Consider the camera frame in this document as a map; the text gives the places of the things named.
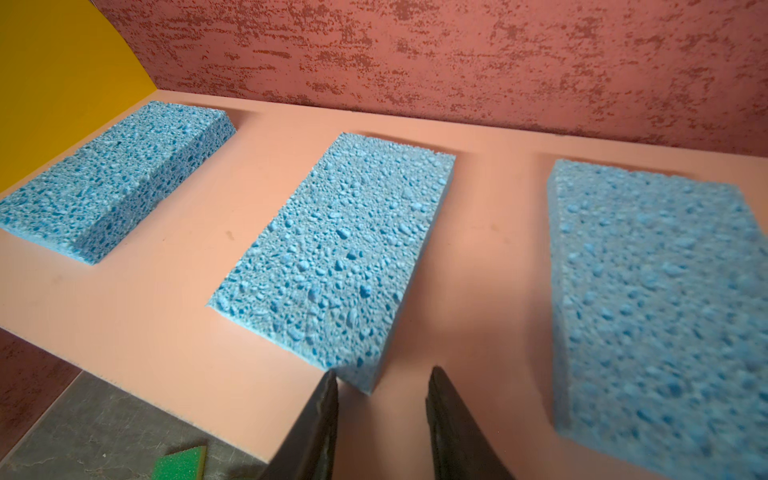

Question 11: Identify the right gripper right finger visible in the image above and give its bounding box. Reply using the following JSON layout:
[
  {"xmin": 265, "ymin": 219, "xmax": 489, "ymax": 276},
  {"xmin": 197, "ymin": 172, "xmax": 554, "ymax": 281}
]
[{"xmin": 425, "ymin": 366, "xmax": 515, "ymax": 480}]

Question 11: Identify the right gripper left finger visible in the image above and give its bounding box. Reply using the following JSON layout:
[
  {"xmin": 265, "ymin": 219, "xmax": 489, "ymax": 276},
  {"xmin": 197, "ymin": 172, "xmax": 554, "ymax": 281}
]
[{"xmin": 260, "ymin": 371, "xmax": 339, "ymax": 480}]

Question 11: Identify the blue sponge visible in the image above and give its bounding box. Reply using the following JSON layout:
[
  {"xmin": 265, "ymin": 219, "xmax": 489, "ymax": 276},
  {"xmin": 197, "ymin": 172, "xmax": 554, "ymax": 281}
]
[
  {"xmin": 1, "ymin": 101, "xmax": 236, "ymax": 265},
  {"xmin": 208, "ymin": 133, "xmax": 456, "ymax": 394},
  {"xmin": 547, "ymin": 160, "xmax": 767, "ymax": 479}
]

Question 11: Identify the yellow shelf with coloured boards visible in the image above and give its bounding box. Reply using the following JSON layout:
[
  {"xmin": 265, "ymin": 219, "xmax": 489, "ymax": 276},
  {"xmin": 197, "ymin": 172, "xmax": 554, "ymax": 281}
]
[{"xmin": 1, "ymin": 1, "xmax": 767, "ymax": 479}]

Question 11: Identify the bright green sponge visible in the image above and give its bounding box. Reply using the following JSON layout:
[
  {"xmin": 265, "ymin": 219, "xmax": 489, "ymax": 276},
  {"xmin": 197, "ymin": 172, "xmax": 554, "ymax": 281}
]
[{"xmin": 151, "ymin": 446, "xmax": 207, "ymax": 480}]

